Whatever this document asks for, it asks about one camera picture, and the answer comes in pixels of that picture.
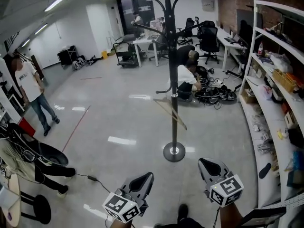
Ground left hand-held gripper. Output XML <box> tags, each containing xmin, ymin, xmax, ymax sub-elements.
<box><xmin>102</xmin><ymin>171</ymin><xmax>155</xmax><ymax>223</ymax></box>

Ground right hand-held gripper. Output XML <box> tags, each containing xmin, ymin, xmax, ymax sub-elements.
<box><xmin>197</xmin><ymin>157</ymin><xmax>245</xmax><ymax>208</ymax></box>

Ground wooden clothes hanger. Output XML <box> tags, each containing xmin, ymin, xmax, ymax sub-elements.
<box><xmin>152</xmin><ymin>98</ymin><xmax>188</xmax><ymax>131</ymax></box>

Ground black coat rack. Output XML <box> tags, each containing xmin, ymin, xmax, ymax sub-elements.
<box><xmin>132</xmin><ymin>0</ymin><xmax>210</xmax><ymax>162</ymax></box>

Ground person's right forearm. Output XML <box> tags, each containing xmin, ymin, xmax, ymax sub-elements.
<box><xmin>219</xmin><ymin>201</ymin><xmax>246</xmax><ymax>228</ymax></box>

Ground person's left forearm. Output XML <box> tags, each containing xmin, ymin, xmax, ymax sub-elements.
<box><xmin>111</xmin><ymin>218</ymin><xmax>133</xmax><ymax>228</ymax></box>

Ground black shoe insole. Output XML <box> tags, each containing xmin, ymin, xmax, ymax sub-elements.
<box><xmin>258</xmin><ymin>162</ymin><xmax>272</xmax><ymax>179</ymax></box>

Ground black flat board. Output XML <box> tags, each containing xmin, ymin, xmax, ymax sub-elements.
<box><xmin>239</xmin><ymin>206</ymin><xmax>287</xmax><ymax>227</ymax></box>

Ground person's black shoe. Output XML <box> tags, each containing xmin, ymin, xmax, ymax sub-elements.
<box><xmin>177</xmin><ymin>203</ymin><xmax>190</xmax><ymax>223</ymax></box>

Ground person's dark trousers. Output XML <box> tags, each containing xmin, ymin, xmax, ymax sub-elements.
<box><xmin>153</xmin><ymin>217</ymin><xmax>203</xmax><ymax>228</ymax></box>

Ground blue packet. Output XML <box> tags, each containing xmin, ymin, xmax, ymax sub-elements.
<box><xmin>292</xmin><ymin>151</ymin><xmax>304</xmax><ymax>171</ymax></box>

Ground black round stool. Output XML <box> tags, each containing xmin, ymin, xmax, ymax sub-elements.
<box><xmin>19</xmin><ymin>190</ymin><xmax>52</xmax><ymax>226</ymax></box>

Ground white metal shelf unit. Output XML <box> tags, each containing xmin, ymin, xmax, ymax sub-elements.
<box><xmin>238</xmin><ymin>0</ymin><xmax>304</xmax><ymax>209</ymax></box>

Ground black bag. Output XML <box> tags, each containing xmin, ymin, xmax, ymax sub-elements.
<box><xmin>287</xmin><ymin>127</ymin><xmax>304</xmax><ymax>149</ymax></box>

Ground black dish-shaped seat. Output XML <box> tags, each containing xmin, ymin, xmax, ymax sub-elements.
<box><xmin>6</xmin><ymin>123</ymin><xmax>70</xmax><ymax>168</ymax></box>

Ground cardboard box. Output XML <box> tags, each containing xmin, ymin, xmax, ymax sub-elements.
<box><xmin>240</xmin><ymin>87</ymin><xmax>257</xmax><ymax>105</ymax></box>

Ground pink plastic bag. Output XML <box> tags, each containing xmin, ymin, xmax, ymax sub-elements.
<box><xmin>257</xmin><ymin>84</ymin><xmax>273</xmax><ymax>101</ymax></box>

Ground round wooden table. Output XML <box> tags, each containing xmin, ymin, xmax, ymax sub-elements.
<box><xmin>0</xmin><ymin>173</ymin><xmax>22</xmax><ymax>228</ymax></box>

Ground wicker basket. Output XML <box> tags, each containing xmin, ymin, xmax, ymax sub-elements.
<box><xmin>271</xmin><ymin>68</ymin><xmax>298</xmax><ymax>93</ymax></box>

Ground red box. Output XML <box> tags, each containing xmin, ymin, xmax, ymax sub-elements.
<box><xmin>18</xmin><ymin>117</ymin><xmax>37</xmax><ymax>138</ymax></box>

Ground white plastic bag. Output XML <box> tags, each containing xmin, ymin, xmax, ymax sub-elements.
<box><xmin>269</xmin><ymin>52</ymin><xmax>294</xmax><ymax>74</ymax></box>

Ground long white desk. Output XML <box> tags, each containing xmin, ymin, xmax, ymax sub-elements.
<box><xmin>215</xmin><ymin>24</ymin><xmax>248</xmax><ymax>78</ymax></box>

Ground black mesh office chair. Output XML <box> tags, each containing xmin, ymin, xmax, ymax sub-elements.
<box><xmin>195</xmin><ymin>20</ymin><xmax>221</xmax><ymax>65</ymax></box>
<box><xmin>148</xmin><ymin>31</ymin><xmax>170</xmax><ymax>62</ymax></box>
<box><xmin>176</xmin><ymin>18</ymin><xmax>196</xmax><ymax>45</ymax></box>

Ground open laptop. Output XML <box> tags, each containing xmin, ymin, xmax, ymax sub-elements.
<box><xmin>224</xmin><ymin>33</ymin><xmax>241</xmax><ymax>44</ymax></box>

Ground black platform cart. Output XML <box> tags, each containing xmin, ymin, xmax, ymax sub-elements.
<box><xmin>112</xmin><ymin>41</ymin><xmax>141</xmax><ymax>68</ymax></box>

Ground small white desk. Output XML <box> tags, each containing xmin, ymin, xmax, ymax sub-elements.
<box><xmin>132</xmin><ymin>35</ymin><xmax>160</xmax><ymax>67</ymax></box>

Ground white electric panel box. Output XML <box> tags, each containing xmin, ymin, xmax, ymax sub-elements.
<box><xmin>201</xmin><ymin>0</ymin><xmax>215</xmax><ymax>12</ymax></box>

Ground black glass door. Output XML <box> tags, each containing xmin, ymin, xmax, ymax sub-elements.
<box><xmin>116</xmin><ymin>0</ymin><xmax>153</xmax><ymax>37</ymax></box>

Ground black power adapter cable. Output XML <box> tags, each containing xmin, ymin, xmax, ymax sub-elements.
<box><xmin>75</xmin><ymin>173</ymin><xmax>113</xmax><ymax>195</ymax></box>

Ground pile of black cables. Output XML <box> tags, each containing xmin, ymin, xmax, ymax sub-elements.
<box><xmin>194</xmin><ymin>65</ymin><xmax>238</xmax><ymax>111</ymax></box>

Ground dark wall panel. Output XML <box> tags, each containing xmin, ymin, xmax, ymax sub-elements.
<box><xmin>236</xmin><ymin>9</ymin><xmax>263</xmax><ymax>43</ymax></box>

